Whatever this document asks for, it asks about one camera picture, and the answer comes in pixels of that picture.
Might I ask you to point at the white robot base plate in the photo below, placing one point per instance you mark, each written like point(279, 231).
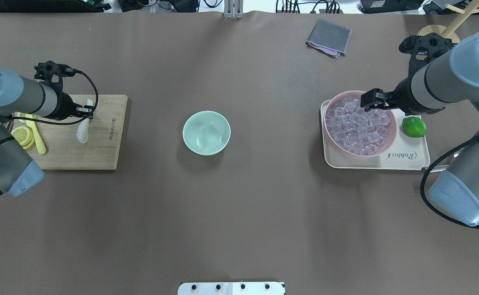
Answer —
point(232, 288)

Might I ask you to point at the pink bowl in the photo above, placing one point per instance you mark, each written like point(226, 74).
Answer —
point(389, 135)

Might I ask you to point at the cream plastic tray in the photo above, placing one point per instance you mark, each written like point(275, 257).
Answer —
point(405, 153)

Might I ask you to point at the white ceramic spoon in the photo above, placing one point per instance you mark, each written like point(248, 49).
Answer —
point(82, 134)

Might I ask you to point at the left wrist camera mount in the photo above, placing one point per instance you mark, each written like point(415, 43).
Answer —
point(51, 74)

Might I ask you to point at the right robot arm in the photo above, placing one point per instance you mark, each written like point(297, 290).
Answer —
point(440, 74)

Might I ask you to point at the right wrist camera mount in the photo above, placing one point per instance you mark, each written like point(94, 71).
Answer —
point(424, 49)

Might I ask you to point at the pile of clear ice cubes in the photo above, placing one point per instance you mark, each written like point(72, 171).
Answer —
point(356, 131)

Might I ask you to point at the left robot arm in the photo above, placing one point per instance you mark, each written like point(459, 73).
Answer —
point(44, 97)

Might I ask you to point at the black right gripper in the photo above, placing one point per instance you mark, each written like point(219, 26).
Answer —
point(404, 99)

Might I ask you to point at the bamboo cutting board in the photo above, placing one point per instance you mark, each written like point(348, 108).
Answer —
point(93, 144)

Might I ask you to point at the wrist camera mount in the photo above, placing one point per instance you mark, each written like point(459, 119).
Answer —
point(51, 74)
point(424, 49)

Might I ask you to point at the green lime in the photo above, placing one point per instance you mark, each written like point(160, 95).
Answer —
point(414, 127)

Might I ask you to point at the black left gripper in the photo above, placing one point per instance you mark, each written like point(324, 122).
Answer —
point(64, 107)

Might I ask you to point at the mint green bowl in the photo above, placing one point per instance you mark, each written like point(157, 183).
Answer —
point(206, 133)

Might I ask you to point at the grey folded cloth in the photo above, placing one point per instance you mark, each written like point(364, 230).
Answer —
point(329, 38)

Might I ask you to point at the lemon slice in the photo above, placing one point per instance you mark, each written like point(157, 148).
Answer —
point(30, 144)
point(23, 135)

